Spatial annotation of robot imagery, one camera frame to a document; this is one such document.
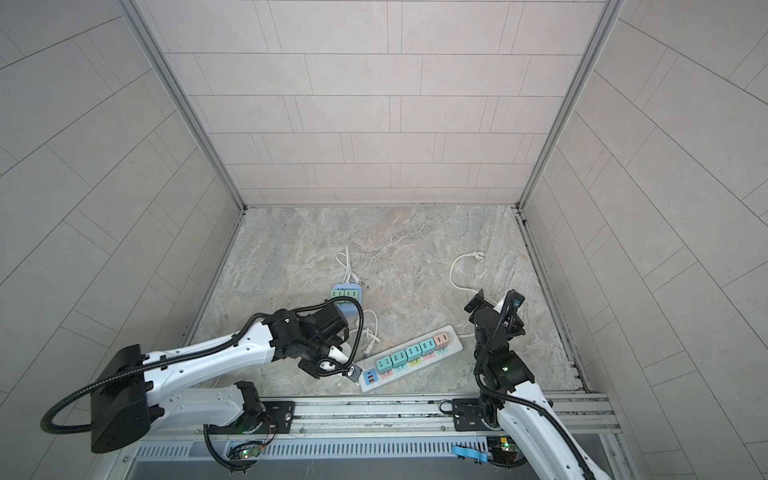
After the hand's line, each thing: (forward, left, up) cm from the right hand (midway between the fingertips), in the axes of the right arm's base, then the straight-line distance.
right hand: (488, 297), depth 82 cm
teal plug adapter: (-12, +18, -3) cm, 22 cm away
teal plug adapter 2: (-12, +22, -3) cm, 25 cm away
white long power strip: (-17, +33, -7) cm, 38 cm away
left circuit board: (-30, +59, -5) cm, 67 cm away
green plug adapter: (-6, +38, +19) cm, 43 cm away
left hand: (-11, +40, -5) cm, 42 cm away
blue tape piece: (-33, +11, -7) cm, 36 cm away
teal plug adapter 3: (-14, +26, -2) cm, 30 cm away
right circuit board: (-33, +3, -11) cm, 35 cm away
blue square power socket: (-8, +36, +15) cm, 40 cm away
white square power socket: (-15, +39, +7) cm, 43 cm away
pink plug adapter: (-10, +14, -3) cm, 18 cm away
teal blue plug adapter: (-15, +30, -2) cm, 33 cm away
